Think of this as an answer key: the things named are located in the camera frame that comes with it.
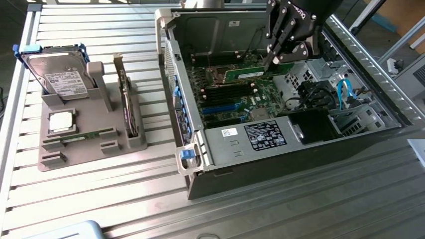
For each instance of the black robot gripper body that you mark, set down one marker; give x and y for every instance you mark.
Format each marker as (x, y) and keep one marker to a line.
(307, 15)

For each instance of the green RAM stick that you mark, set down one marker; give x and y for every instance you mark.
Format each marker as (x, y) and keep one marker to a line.
(81, 137)
(245, 74)

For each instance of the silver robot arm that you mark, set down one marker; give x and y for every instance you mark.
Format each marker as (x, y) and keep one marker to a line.
(211, 3)

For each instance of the black RAM slot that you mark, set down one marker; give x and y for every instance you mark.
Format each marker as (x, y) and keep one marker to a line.
(229, 90)
(230, 97)
(226, 87)
(229, 94)

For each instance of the green motherboard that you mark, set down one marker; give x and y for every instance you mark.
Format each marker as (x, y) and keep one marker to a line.
(265, 93)

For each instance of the CPU socket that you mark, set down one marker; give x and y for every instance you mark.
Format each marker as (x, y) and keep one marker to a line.
(215, 72)

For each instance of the grey chipset heatsink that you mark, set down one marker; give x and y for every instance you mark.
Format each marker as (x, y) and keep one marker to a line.
(259, 114)

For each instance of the white power strip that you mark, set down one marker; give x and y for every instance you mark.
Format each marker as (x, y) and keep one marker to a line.
(391, 66)

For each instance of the black fan shroud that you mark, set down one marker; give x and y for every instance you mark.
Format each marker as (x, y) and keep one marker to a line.
(310, 127)

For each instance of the wooden desk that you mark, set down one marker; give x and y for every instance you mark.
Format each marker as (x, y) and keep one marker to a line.
(407, 10)

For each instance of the metal disk bay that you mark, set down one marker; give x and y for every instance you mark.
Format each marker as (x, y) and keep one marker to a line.
(358, 122)

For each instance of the blue expansion slot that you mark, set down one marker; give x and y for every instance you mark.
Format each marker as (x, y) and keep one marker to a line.
(217, 109)

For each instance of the grey cabinet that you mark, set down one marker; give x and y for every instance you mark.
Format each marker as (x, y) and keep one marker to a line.
(411, 77)

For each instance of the black expansion slot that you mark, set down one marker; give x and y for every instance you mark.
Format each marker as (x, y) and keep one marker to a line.
(222, 120)

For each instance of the grey power supply unit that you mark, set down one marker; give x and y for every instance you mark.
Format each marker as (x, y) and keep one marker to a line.
(225, 149)

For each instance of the black open PC case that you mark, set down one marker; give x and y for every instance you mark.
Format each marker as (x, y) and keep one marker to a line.
(298, 171)

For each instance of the blue case latch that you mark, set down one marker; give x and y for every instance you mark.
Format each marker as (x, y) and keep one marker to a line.
(186, 154)

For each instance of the graphics card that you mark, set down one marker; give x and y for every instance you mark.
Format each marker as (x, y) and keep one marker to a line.
(128, 99)

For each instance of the silver hard disk drive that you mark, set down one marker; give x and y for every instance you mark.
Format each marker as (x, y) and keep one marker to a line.
(62, 77)

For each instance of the blue disk caddy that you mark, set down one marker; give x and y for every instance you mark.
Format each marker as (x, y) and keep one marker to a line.
(30, 48)

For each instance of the silver CPU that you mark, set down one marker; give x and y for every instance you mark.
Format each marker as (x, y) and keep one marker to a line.
(60, 122)

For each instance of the grey parts rack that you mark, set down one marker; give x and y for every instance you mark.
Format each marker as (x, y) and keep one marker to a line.
(85, 152)

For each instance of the light grey box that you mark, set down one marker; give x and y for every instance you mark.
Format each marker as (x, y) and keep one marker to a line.
(72, 230)

